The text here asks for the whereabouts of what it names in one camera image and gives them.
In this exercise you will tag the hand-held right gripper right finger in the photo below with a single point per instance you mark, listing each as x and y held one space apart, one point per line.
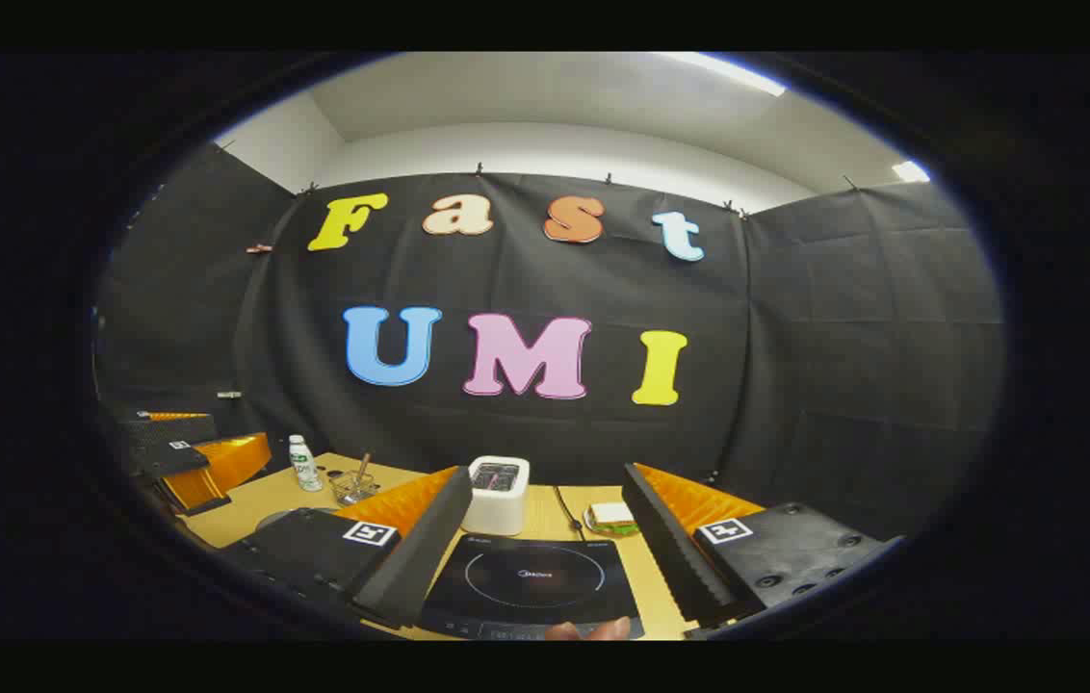
670 549

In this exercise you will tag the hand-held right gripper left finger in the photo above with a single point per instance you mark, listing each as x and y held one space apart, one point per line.
429 549

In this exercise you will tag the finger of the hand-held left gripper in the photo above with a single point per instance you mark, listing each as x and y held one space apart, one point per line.
174 416
227 462

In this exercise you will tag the black induction cooktop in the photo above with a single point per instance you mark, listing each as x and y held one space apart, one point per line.
526 577

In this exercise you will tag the sandwich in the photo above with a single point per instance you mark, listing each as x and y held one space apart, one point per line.
612 512

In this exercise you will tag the white drink bottle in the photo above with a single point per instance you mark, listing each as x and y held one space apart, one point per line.
304 472

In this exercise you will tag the white toaster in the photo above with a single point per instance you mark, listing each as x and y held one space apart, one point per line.
497 505

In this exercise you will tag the wooden stick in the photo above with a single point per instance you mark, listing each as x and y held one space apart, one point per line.
363 467

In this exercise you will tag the small ceiling light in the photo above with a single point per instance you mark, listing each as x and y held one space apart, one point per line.
911 171

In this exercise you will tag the long ceiling light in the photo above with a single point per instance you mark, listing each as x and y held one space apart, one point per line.
733 73

